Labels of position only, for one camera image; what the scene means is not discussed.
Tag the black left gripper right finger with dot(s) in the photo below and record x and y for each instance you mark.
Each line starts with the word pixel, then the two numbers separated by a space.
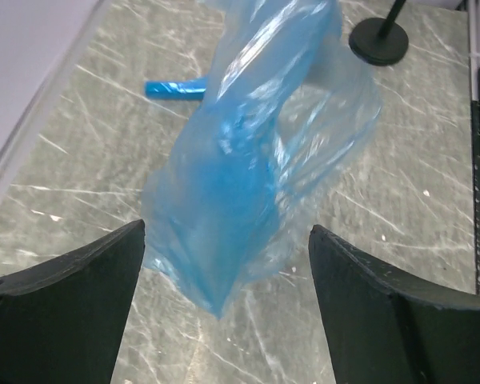
pixel 385 325

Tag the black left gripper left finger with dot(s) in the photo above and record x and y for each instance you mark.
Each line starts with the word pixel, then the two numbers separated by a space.
pixel 62 321

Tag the blue plastic trash bag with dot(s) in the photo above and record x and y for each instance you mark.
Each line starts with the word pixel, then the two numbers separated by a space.
pixel 287 106

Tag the black microphone on stand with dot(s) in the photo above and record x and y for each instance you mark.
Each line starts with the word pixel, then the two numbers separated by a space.
pixel 380 41

